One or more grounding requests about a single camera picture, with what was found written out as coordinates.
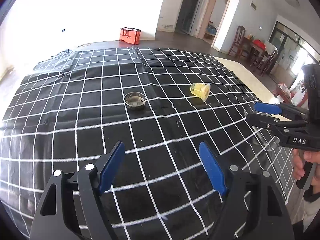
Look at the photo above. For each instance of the black white checkered tablecloth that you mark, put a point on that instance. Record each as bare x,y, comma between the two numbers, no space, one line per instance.
69,110

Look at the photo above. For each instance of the yellow jelly cup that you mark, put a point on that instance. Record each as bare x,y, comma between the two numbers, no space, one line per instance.
200,90

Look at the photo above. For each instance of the orange storage bag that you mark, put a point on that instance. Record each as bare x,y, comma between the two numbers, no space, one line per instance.
130,35

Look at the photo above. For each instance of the round metal jar lid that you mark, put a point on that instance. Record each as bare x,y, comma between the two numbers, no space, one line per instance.
135,101

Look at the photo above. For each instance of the person's right hand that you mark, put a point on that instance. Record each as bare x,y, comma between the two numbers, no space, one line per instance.
299,161

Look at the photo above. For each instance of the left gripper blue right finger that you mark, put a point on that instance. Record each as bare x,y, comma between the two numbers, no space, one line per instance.
211,165

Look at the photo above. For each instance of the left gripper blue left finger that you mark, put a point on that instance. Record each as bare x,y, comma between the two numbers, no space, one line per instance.
108,165

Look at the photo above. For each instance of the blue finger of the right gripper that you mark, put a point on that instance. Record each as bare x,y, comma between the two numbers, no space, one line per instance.
259,120
268,108

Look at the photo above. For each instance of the wooden dining table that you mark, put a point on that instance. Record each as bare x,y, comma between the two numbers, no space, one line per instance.
254,50

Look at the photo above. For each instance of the wooden dining chair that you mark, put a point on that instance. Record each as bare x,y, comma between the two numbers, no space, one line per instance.
236,46
263,62

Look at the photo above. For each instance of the black right camera box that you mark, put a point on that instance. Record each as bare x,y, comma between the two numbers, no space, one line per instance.
311,82

